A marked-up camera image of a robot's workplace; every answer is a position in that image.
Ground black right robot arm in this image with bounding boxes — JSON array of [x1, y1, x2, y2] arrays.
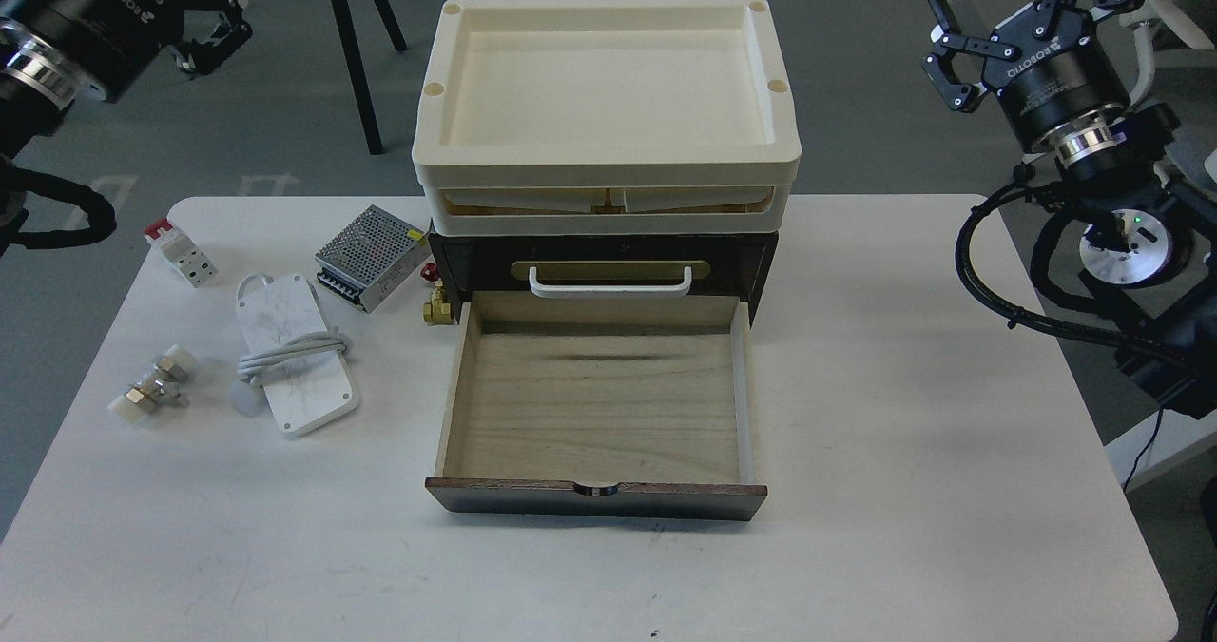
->
[[922, 0, 1215, 419]]

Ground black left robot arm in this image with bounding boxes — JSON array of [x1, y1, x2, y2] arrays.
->
[[1, 0, 252, 158]]

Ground white red circuit breaker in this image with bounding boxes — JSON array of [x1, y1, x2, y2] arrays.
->
[[144, 216, 217, 287]]

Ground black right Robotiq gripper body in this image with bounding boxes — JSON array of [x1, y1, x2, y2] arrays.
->
[[982, 9, 1131, 154]]

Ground metal fitting white caps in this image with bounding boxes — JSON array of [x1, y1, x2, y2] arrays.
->
[[107, 344, 200, 422]]

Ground black stand legs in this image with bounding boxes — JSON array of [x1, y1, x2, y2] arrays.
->
[[319, 0, 410, 156]]

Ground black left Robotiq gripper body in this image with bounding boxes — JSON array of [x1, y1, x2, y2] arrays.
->
[[2, 0, 184, 109]]

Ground metal mesh power supply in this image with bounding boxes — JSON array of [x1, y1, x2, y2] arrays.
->
[[316, 205, 431, 312]]

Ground open wooden drawer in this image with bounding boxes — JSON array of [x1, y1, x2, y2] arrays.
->
[[425, 291, 768, 520]]

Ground cream plastic stacked tray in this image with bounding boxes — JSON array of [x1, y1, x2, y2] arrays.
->
[[413, 0, 802, 236]]

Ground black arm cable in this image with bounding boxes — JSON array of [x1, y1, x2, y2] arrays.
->
[[955, 171, 1142, 343], [0, 159, 118, 255]]

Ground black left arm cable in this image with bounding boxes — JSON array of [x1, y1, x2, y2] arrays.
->
[[0, 159, 118, 255]]

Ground white charger with cable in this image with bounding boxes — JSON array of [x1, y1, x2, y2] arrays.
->
[[229, 274, 360, 437]]

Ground white drawer handle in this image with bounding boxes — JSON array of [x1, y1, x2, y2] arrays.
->
[[529, 265, 694, 300]]

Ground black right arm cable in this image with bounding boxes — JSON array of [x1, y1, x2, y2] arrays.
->
[[955, 171, 1142, 343]]

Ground brass valve red handle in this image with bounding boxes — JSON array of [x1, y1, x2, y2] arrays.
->
[[420, 261, 456, 326]]

